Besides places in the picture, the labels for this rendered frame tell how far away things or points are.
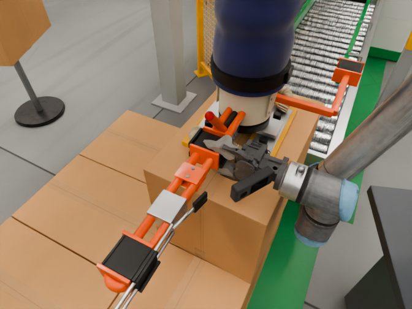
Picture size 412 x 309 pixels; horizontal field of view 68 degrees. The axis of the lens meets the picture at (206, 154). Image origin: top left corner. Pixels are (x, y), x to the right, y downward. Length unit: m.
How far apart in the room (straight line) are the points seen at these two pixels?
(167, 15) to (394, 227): 1.84
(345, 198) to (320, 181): 0.06
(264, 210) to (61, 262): 0.81
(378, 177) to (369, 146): 1.65
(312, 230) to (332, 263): 1.13
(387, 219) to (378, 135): 0.49
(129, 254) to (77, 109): 2.34
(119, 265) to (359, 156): 0.58
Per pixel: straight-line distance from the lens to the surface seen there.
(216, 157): 0.76
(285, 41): 0.82
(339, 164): 0.84
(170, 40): 2.39
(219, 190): 0.88
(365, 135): 0.79
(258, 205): 0.86
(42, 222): 1.45
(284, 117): 1.10
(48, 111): 2.92
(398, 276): 1.12
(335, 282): 1.89
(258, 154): 0.76
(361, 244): 2.05
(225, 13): 0.78
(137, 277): 0.61
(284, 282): 1.81
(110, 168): 1.53
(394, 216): 1.23
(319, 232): 0.81
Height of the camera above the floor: 1.65
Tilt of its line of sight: 47 degrees down
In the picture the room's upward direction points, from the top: straight up
